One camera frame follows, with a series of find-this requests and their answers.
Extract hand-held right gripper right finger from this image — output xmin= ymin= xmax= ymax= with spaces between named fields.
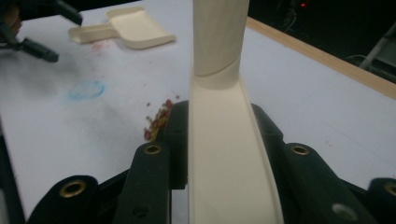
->
xmin=250 ymin=103 xmax=286 ymax=188

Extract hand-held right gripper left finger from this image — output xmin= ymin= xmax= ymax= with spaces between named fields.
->
xmin=162 ymin=100 xmax=191 ymax=190

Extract red and green beans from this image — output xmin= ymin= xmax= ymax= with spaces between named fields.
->
xmin=143 ymin=93 xmax=181 ymax=142

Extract cream brush with grey bristles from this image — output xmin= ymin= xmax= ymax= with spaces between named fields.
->
xmin=186 ymin=0 xmax=286 ymax=224

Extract cream plastic dustpan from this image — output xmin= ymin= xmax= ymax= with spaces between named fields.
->
xmin=67 ymin=6 xmax=177 ymax=50

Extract grey metal stand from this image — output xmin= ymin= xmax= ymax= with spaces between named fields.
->
xmin=359 ymin=21 xmax=396 ymax=83

